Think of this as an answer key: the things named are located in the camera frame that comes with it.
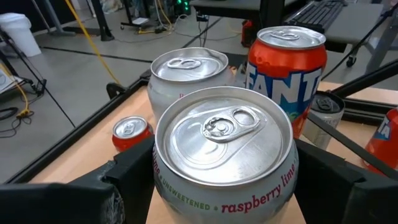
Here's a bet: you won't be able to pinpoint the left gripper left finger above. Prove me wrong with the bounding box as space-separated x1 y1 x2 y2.
0 136 155 224

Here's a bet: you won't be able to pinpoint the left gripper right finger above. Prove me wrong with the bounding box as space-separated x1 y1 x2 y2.
294 138 398 224

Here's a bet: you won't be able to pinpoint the red can white nutrition label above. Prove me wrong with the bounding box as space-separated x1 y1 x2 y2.
111 115 155 152

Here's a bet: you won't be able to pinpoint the silver red raspberry lime can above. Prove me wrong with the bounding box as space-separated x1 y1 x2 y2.
152 86 300 224
146 47 237 122

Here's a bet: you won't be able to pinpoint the red orange Fanta can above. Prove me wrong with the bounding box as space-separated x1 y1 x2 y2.
245 26 328 139
362 107 398 175

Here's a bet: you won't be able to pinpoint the slim silver can black lid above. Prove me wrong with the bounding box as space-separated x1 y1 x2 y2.
302 91 346 151

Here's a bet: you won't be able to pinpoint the black tripod stand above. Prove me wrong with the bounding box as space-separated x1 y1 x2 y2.
0 26 47 97

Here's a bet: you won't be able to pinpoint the black diagonal beam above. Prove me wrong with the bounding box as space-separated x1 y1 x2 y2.
329 58 398 99

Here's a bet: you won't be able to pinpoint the grey desk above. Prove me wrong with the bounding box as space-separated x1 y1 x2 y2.
284 0 398 68
189 0 262 20

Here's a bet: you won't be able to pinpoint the white plastic bucket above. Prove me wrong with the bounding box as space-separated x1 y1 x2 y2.
0 12 42 57

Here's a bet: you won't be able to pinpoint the black keyboard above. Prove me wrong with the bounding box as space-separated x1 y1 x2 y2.
283 0 346 34

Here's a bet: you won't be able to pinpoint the black computer green lights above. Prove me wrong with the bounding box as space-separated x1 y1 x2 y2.
174 0 192 15

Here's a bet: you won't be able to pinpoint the yellow cable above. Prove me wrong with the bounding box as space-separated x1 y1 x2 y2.
0 62 30 119
64 0 121 85

